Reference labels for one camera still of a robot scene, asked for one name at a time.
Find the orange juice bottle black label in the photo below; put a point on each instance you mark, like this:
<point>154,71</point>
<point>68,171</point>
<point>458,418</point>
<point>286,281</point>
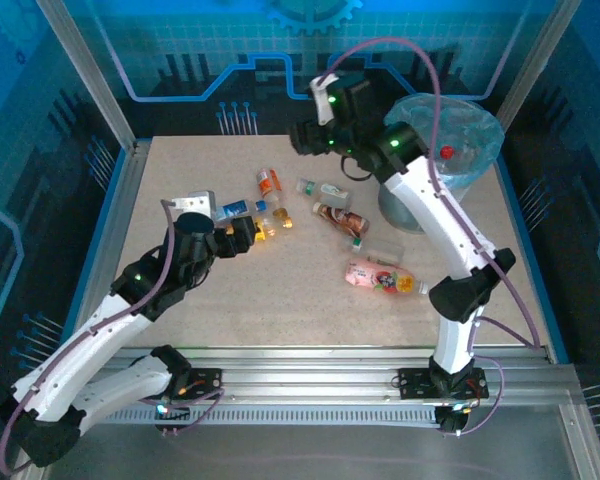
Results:
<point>261,233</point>

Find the clear bottle blue label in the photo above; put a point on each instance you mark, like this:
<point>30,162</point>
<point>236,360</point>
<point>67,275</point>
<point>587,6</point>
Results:
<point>235,207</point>

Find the small bottle orange label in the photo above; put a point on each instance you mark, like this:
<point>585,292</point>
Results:
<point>267,184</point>

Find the clear bottle green white cap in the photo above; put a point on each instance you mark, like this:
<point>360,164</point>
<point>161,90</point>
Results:
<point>357,244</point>

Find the pink juice bottle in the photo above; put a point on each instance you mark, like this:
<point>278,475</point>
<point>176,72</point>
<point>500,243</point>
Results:
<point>375,277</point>

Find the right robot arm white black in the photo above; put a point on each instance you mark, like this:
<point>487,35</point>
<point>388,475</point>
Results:
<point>430,200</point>

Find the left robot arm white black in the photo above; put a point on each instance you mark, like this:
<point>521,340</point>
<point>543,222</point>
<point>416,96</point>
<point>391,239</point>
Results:
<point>80,355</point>

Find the grey waste bin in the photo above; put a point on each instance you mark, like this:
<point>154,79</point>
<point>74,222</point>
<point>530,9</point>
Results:
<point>400,210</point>

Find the grey trash bin blue liner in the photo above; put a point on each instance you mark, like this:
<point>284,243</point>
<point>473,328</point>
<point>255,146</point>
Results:
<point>480,130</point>

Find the brown coffee drink bottle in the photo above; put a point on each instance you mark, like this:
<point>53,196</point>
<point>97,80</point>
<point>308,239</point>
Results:
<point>345,219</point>

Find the black connector box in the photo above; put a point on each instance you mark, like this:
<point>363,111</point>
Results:
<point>452,420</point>
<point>170,417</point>

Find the metal front panel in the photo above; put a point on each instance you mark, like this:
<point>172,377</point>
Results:
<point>305,450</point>

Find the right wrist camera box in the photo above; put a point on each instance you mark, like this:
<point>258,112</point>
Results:
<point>324,105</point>

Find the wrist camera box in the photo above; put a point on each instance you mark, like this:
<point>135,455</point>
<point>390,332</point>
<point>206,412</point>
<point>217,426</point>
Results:
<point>324,105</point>
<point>200,202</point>

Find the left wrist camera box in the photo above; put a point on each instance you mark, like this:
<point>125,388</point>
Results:
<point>200,202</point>

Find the aluminium table side rail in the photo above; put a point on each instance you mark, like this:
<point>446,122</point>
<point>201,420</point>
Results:
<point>122,200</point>

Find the aluminium front rail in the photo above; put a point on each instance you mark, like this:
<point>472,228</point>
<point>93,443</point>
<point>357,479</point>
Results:
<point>305,370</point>

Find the aluminium frame post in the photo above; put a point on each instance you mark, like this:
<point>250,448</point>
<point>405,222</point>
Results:
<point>91,75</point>
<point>540,50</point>

